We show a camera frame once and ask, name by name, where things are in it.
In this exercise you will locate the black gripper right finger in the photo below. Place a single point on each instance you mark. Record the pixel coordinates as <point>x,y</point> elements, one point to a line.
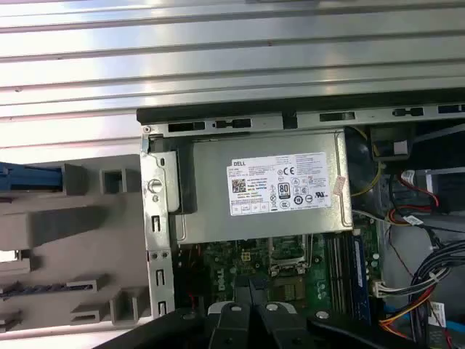
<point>279,327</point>

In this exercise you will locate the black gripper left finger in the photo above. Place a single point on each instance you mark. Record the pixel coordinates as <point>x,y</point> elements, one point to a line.
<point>225,327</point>

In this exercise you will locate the hard disk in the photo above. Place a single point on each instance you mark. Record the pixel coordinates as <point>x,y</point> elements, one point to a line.
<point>29,176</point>

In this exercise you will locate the gold chipset heat sink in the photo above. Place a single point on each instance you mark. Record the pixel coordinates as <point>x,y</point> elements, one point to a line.
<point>290,289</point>

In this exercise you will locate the green motherboard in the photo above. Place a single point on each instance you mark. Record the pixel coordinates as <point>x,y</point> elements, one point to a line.
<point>225,261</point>

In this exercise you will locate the CPU socket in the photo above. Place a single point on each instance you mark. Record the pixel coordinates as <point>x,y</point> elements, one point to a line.
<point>288,251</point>

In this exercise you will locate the black open PC case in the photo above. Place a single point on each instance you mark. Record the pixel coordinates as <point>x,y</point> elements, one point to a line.
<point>156,232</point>

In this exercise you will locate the grey power supply unit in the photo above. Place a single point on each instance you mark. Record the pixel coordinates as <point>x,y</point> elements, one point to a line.
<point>218,203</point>

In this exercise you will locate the grey parts rack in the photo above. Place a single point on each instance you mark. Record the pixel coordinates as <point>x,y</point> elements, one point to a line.
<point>72,218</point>

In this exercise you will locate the RAM stick with blue label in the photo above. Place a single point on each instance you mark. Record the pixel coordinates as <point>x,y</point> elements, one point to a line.
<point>36,289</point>

